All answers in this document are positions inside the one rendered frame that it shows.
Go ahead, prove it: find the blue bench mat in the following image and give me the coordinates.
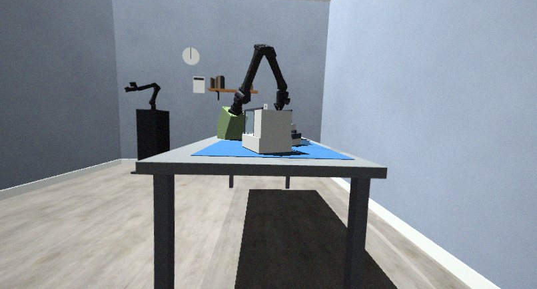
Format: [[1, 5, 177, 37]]
[[191, 139, 354, 160]]

